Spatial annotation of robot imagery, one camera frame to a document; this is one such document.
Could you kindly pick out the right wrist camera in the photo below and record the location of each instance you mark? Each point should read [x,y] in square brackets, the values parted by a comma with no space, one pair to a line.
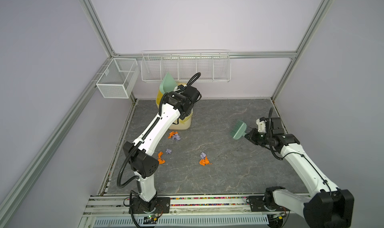
[264,125]

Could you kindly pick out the orange paper scrap near bin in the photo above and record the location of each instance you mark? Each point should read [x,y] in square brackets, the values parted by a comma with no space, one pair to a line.
[171,134]

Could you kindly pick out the small white mesh basket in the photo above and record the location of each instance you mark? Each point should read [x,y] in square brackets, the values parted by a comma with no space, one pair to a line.
[119,78]

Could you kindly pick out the green plastic dustpan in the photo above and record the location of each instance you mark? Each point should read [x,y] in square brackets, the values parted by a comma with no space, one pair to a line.
[168,84]

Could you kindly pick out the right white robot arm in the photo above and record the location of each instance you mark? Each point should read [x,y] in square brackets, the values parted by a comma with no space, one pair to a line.
[326,206]

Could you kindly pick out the white vented cable duct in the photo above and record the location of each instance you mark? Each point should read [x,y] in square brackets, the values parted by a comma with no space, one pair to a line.
[183,221]

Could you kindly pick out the orange paper scrap left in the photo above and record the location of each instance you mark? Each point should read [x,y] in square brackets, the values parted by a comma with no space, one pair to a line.
[160,159]

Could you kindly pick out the purple paper scrap near bin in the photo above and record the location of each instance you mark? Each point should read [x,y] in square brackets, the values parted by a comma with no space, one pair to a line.
[176,137]

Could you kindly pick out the green hand brush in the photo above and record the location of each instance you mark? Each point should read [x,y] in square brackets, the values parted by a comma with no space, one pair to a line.
[239,130]

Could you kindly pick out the aluminium corner frame post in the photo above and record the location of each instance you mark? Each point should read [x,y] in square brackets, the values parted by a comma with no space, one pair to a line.
[302,19]

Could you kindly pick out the orange paper scrap centre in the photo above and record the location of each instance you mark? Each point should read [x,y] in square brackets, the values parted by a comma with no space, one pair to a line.
[205,162]

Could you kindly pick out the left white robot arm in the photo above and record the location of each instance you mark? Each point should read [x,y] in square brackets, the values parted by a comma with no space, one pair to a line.
[139,164]

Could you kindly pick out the aluminium front rail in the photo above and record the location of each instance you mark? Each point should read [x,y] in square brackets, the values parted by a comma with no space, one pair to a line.
[188,205]

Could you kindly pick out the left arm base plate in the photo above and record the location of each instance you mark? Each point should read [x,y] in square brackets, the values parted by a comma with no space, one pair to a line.
[156,205]

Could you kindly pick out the long white wire basket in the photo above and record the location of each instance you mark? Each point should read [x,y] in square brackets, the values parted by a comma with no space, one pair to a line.
[214,65]

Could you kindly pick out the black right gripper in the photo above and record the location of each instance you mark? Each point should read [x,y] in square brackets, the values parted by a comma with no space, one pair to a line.
[252,138]

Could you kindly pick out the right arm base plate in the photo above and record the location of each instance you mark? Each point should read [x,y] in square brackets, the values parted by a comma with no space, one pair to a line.
[258,203]

